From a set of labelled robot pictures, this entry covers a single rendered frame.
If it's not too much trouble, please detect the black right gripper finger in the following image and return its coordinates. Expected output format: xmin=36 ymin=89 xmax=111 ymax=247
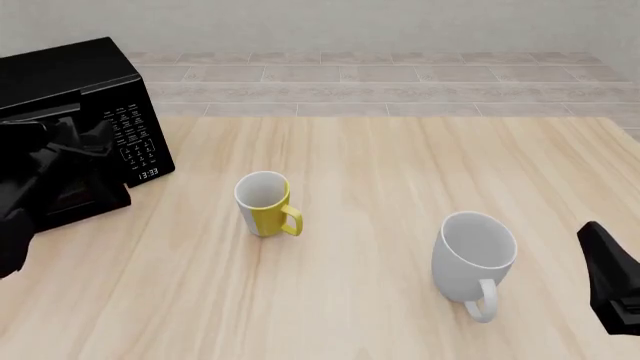
xmin=576 ymin=220 xmax=640 ymax=311

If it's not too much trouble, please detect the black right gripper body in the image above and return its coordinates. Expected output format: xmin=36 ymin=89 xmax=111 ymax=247
xmin=591 ymin=295 xmax=640 ymax=336

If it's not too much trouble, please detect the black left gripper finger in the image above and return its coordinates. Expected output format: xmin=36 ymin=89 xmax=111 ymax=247
xmin=46 ymin=117 xmax=82 ymax=150
xmin=78 ymin=118 xmax=115 ymax=156

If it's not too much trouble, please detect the black microwave oven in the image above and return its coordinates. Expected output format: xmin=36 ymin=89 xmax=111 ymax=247
xmin=0 ymin=36 xmax=177 ymax=236

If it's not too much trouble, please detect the black microwave door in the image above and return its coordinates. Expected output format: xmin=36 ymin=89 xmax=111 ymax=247
xmin=19 ymin=160 xmax=133 ymax=236

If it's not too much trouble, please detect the yellow and white mug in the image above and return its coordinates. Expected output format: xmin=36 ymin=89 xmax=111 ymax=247
xmin=233 ymin=170 xmax=305 ymax=239

